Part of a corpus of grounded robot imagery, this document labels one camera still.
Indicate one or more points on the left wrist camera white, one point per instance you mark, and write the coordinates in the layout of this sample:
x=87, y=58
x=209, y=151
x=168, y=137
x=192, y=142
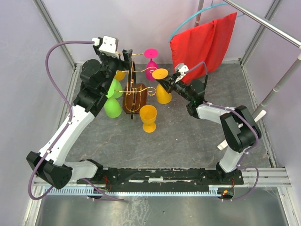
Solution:
x=106, y=45

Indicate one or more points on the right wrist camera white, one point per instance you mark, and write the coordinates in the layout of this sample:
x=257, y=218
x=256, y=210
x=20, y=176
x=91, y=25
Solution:
x=182, y=69

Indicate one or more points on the green wine glass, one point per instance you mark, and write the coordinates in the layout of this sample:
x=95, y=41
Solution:
x=112, y=108
x=115, y=90

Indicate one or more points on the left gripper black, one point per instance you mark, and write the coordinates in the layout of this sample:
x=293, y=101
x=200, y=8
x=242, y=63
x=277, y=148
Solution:
x=126, y=64

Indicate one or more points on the magenta wine glass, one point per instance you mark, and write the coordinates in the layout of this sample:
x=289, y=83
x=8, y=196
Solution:
x=151, y=66

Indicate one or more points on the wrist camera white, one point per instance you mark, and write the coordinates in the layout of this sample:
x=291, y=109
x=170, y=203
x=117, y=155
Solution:
x=106, y=45
x=182, y=69

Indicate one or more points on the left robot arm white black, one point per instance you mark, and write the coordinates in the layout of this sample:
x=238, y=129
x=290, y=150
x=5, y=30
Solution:
x=96, y=77

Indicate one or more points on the orange wine glass front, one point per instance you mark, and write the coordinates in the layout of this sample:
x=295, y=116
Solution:
x=162, y=96

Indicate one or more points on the white cable duct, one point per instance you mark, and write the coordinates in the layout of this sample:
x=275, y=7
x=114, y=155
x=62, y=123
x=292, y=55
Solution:
x=87, y=190

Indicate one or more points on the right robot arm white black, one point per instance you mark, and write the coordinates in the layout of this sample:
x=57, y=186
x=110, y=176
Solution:
x=239, y=127

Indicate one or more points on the metal clothes rail stand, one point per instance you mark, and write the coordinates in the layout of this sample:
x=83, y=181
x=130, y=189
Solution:
x=274, y=70

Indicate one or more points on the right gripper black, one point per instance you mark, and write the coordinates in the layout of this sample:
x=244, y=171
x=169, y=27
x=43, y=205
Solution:
x=167, y=84

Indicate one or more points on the gold wine glass rack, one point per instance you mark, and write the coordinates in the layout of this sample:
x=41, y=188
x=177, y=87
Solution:
x=134, y=94

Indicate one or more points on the red cloth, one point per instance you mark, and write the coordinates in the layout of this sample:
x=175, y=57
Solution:
x=206, y=43

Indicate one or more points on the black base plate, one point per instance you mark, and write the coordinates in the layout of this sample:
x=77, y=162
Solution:
x=164, y=179

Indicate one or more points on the orange wine glass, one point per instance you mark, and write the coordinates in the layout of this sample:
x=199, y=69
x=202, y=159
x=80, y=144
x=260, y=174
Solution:
x=120, y=75
x=148, y=115
x=162, y=96

